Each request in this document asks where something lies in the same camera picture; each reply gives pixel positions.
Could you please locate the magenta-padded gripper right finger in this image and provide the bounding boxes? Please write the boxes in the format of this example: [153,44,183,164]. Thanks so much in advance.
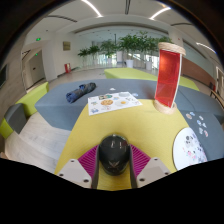
[128,143,172,190]

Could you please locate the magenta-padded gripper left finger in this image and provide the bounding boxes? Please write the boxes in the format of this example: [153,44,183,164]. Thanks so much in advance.
[55,144,101,190]

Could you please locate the black computer mouse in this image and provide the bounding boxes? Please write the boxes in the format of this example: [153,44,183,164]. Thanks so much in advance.
[98,134,132,177]

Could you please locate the white round printed mouse pad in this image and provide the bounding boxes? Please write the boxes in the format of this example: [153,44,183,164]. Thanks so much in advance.
[172,126,209,171]

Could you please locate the grey modular upholstered bench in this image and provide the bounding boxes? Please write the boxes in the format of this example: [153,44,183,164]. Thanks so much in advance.
[34,78,224,162]

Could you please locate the printed sticker sheet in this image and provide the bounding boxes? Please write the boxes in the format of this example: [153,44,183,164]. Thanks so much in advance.
[87,91,143,117]

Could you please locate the dark blue folded umbrella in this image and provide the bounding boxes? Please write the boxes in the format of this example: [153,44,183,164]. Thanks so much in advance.
[65,82,97,104]

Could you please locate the scattered small stickers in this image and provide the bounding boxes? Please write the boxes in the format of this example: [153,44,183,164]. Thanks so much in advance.
[184,110,210,138]

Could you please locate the lime green sofa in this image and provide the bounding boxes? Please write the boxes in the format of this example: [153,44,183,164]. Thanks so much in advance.
[0,81,50,140]

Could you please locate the grey upholstered seat block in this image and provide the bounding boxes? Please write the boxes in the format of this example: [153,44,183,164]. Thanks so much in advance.
[3,102,28,135]

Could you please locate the lime green upholstered bench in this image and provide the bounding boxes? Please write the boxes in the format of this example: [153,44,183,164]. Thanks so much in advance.
[103,67,200,92]

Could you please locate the wooden railing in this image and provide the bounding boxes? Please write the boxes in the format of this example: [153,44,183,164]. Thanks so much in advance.
[209,89,224,111]

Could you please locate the group of potted green plants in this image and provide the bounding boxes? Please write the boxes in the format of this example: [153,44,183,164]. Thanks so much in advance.
[77,30,174,71]

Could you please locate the curved ceiling light strips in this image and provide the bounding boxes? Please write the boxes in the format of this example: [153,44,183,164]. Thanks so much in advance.
[81,0,218,54]

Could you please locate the gold wall plaque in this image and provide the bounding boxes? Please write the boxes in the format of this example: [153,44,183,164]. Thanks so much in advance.
[62,40,72,52]

